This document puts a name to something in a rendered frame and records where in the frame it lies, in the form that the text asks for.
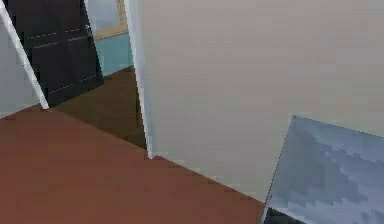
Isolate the wooden framed window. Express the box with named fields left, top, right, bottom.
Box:
left=85, top=0, right=129, bottom=41

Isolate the black chest of drawers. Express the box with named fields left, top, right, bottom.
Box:
left=2, top=0, right=105, bottom=108

